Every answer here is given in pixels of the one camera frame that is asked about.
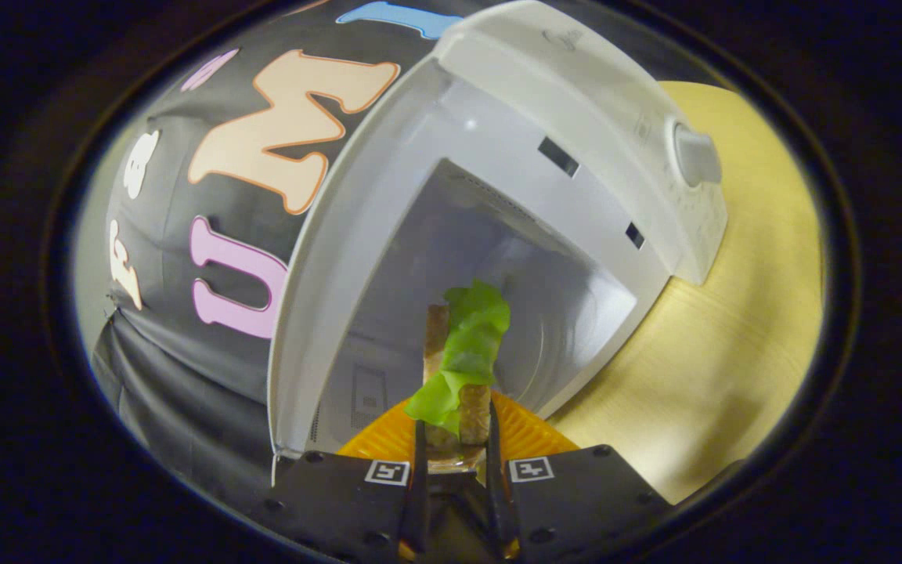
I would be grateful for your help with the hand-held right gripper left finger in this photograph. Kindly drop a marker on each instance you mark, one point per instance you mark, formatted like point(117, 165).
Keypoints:
point(341, 501)

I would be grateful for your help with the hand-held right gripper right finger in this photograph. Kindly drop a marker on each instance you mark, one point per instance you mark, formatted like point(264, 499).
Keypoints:
point(576, 501)

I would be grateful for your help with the sandwich with green lettuce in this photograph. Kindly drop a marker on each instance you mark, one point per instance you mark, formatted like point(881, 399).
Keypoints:
point(467, 345)

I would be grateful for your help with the white microwave oven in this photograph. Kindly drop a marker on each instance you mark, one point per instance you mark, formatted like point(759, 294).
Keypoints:
point(576, 102)

